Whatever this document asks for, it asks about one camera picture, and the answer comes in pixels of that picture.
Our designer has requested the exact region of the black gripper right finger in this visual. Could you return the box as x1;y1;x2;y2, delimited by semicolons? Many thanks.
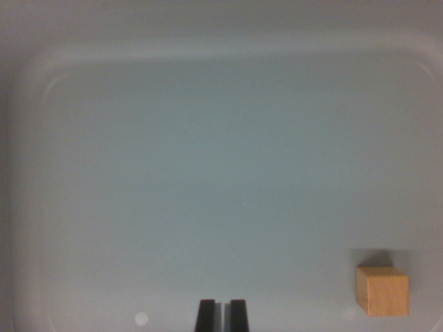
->
224;299;251;332

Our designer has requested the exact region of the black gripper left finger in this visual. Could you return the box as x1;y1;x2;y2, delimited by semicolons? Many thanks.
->
195;299;224;332

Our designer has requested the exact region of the light wooden cube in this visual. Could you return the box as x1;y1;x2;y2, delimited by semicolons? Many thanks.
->
356;266;410;317

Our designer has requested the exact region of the pale blue plastic bin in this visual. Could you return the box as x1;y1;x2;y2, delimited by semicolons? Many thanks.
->
0;0;443;332

